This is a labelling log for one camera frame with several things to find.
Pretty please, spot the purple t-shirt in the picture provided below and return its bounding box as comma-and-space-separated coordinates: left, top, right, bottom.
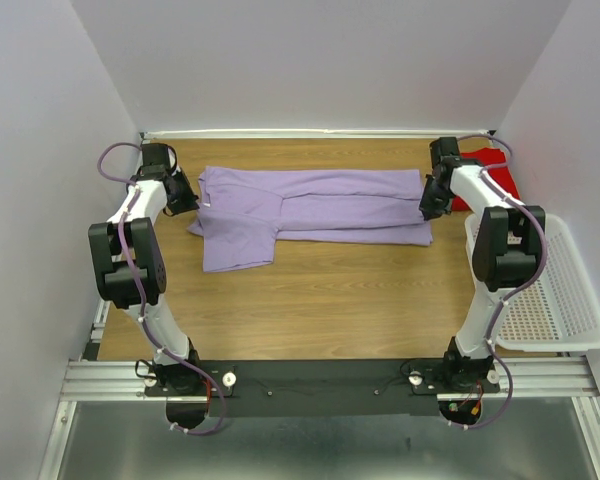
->
188, 167, 433, 273

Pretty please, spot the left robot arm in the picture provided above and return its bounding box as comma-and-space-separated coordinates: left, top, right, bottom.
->
88, 177, 207, 396

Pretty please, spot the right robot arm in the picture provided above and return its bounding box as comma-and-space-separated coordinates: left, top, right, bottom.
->
420, 155, 548, 392

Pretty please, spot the folded red t-shirt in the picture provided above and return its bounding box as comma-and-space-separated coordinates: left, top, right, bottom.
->
461, 147, 520, 200

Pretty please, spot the white plastic basket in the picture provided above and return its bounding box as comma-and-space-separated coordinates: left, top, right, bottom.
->
456, 214, 600, 357

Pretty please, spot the aluminium frame rail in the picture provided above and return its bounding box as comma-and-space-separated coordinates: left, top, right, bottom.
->
60, 361, 145, 402

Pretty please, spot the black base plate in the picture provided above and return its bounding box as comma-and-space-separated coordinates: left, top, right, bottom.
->
134, 358, 500, 419

